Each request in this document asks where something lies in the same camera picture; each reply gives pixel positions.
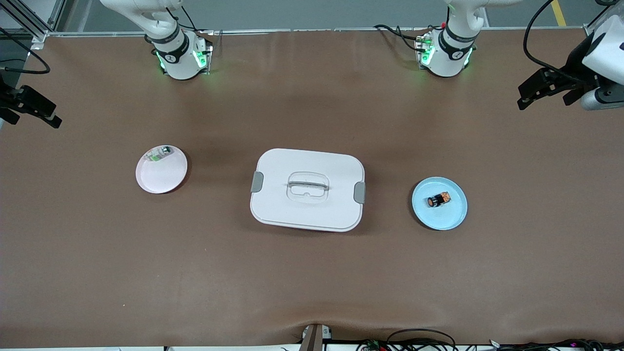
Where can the orange push button switch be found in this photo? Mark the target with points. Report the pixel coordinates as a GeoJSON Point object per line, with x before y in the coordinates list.
{"type": "Point", "coordinates": [438, 200]}

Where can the aluminium frame post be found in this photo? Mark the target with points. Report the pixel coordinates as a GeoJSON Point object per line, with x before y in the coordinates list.
{"type": "Point", "coordinates": [34, 22]}

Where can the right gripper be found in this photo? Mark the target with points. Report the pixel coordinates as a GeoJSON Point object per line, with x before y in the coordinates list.
{"type": "Point", "coordinates": [6, 97]}

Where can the grey box latch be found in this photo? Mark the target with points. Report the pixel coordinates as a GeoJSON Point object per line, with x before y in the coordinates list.
{"type": "Point", "coordinates": [257, 182]}
{"type": "Point", "coordinates": [360, 192]}

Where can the green and white switch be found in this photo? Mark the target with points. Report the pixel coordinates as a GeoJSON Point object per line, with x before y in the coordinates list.
{"type": "Point", "coordinates": [160, 154]}

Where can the metal table edge clamp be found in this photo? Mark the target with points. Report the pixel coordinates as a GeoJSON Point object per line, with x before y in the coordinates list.
{"type": "Point", "coordinates": [314, 339]}

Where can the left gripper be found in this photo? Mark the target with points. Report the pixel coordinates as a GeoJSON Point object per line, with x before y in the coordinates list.
{"type": "Point", "coordinates": [576, 73]}

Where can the light blue round plate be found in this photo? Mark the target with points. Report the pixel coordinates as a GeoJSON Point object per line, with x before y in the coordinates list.
{"type": "Point", "coordinates": [438, 219]}

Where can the white lidded storage box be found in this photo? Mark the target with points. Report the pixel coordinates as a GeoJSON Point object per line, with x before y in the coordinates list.
{"type": "Point", "coordinates": [307, 214]}

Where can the black equipment at left edge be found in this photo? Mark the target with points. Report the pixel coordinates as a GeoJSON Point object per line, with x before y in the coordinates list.
{"type": "Point", "coordinates": [599, 22]}

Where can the pink round plate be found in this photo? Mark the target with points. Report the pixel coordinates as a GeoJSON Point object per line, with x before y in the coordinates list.
{"type": "Point", "coordinates": [161, 178]}

